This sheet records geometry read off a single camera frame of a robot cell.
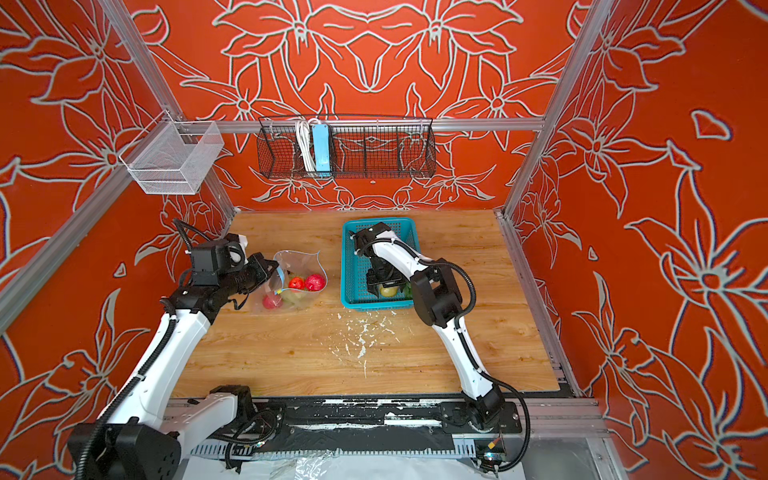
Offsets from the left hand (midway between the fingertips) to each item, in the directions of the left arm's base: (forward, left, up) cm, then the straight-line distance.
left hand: (277, 260), depth 77 cm
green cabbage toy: (-2, -1, -16) cm, 17 cm away
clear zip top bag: (-2, +7, -17) cm, 19 cm away
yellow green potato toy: (+2, -30, -17) cm, 34 cm away
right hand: (+4, -28, -20) cm, 35 cm away
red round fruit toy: (0, -9, -9) cm, 13 cm away
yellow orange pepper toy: (-2, -4, -8) cm, 9 cm away
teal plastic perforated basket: (+14, -17, -21) cm, 31 cm away
